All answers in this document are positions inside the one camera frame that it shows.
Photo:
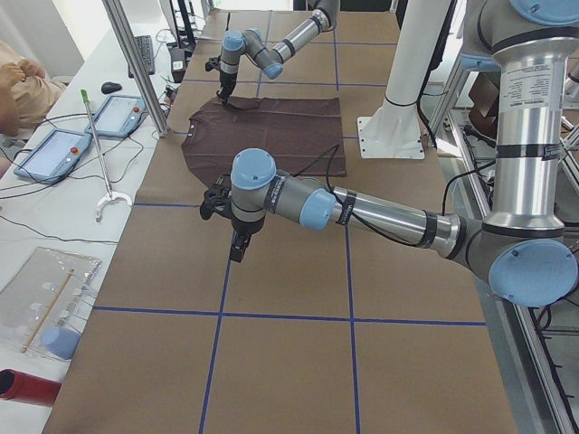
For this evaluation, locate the aluminium frame post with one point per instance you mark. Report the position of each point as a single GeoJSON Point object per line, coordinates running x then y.
{"type": "Point", "coordinates": [121, 28]}

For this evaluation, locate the teach pendant near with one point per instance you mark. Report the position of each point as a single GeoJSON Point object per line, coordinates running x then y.
{"type": "Point", "coordinates": [55, 157]}

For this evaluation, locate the person at desk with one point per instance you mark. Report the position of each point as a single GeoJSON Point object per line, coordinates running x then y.
{"type": "Point", "coordinates": [27, 94]}

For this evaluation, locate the teach pendant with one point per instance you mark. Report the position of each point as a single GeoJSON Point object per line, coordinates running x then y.
{"type": "Point", "coordinates": [119, 116]}
{"type": "Point", "coordinates": [55, 157]}

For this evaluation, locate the wooden stick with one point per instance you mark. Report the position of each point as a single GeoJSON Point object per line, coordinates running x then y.
{"type": "Point", "coordinates": [46, 311]}

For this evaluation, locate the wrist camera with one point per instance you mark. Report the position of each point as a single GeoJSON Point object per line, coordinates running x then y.
{"type": "Point", "coordinates": [217, 199]}
{"type": "Point", "coordinates": [213, 64]}

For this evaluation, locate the brown t-shirt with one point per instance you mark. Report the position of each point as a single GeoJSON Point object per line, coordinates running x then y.
{"type": "Point", "coordinates": [298, 133]}

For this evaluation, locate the clear plastic bag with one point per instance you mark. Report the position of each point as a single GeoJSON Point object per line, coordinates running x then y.
{"type": "Point", "coordinates": [26, 295]}

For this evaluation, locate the reacher grabber tool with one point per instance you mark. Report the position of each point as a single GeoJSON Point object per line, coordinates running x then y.
{"type": "Point", "coordinates": [110, 196]}

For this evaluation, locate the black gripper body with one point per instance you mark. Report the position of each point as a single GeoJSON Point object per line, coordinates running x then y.
{"type": "Point", "coordinates": [244, 227]}
{"type": "Point", "coordinates": [225, 79]}

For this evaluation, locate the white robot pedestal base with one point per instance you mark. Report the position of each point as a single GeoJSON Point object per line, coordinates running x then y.
{"type": "Point", "coordinates": [393, 132]}

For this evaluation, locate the blue plastic cup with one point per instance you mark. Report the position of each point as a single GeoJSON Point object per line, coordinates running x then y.
{"type": "Point", "coordinates": [60, 341]}

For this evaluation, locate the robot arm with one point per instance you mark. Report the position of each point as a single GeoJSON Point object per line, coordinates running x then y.
{"type": "Point", "coordinates": [270, 60]}
{"type": "Point", "coordinates": [518, 248]}

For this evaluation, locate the red cylinder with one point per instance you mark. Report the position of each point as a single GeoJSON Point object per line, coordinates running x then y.
{"type": "Point", "coordinates": [26, 388]}

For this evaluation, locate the black keyboard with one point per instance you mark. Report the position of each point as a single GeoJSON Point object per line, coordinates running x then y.
{"type": "Point", "coordinates": [145, 49]}

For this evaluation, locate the teach pendant far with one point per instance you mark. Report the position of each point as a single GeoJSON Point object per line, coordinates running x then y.
{"type": "Point", "coordinates": [119, 116]}

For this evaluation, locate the black computer mouse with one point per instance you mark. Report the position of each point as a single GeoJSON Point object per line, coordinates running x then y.
{"type": "Point", "coordinates": [110, 87]}

